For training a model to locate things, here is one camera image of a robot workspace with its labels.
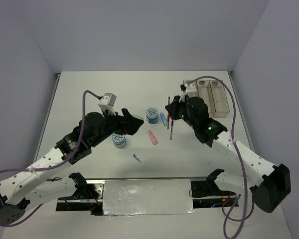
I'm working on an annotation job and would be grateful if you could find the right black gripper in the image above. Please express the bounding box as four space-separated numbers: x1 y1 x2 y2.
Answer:
165 94 197 129

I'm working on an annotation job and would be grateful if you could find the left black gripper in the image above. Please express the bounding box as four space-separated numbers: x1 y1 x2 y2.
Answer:
90 107 144 147

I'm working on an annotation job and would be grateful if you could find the red pen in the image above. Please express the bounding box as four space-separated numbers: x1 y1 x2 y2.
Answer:
167 96 170 129

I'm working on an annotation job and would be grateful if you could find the blue pen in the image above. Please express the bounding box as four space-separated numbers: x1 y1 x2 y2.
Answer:
170 119 174 140

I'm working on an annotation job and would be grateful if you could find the blue pen cap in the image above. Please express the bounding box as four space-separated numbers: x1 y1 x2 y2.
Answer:
133 154 141 162

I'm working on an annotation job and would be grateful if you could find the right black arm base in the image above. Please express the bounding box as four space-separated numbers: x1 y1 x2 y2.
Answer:
188 169 236 209

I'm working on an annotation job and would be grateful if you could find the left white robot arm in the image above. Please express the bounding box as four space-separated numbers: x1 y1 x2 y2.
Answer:
0 108 144 227

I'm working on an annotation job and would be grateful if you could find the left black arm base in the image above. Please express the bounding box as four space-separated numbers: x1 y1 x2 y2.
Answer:
56 173 104 216

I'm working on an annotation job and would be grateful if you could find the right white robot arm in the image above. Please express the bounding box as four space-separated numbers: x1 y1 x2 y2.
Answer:
165 96 291 213

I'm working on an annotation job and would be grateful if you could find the green correction tape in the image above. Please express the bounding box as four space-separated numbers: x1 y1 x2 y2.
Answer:
131 114 144 120

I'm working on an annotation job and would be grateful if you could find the blue correction tape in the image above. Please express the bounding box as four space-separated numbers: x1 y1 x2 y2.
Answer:
159 112 169 127

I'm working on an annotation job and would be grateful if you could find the blue jar near centre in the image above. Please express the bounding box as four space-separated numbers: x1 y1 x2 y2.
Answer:
112 133 126 148

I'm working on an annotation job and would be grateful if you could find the blue jar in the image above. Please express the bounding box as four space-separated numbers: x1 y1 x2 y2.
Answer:
112 133 126 148
146 107 158 124

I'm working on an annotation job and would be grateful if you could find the blue jar near back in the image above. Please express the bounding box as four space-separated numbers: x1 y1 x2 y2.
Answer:
146 107 158 124

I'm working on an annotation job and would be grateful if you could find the pink correction tape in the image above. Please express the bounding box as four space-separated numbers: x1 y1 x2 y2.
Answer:
148 130 158 145

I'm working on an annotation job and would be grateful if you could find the clear three-compartment organizer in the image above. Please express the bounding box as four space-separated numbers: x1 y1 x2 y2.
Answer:
193 78 230 118

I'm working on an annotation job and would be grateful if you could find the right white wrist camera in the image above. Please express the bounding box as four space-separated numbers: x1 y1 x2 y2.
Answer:
179 83 197 102

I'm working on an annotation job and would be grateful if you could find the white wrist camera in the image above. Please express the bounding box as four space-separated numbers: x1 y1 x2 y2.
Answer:
98 93 117 115
179 83 197 102

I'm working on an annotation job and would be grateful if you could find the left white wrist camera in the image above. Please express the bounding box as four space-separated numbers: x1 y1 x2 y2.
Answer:
98 93 117 115

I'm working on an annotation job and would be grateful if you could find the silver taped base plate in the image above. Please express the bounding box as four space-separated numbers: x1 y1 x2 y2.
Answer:
103 179 195 216

